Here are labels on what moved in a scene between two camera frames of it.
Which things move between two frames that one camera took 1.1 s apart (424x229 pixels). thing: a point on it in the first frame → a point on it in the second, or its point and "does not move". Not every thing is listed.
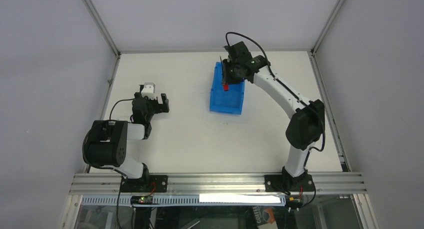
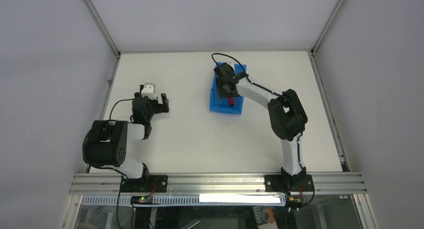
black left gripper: (151, 104) does not move
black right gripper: (228, 73) → (227, 87)
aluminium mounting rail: (216, 184) does not move
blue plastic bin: (221, 101) does not move
